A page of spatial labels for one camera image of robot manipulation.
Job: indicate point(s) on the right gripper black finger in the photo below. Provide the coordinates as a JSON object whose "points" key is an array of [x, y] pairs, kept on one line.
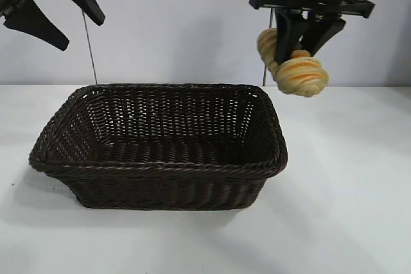
{"points": [[324, 35], [289, 33]]}

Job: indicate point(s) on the long striped twisted bread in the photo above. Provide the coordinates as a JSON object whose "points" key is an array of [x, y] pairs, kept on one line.
{"points": [[305, 76]]}

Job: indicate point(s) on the dark brown woven basket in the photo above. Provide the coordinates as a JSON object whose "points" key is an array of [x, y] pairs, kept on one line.
{"points": [[160, 184]]}

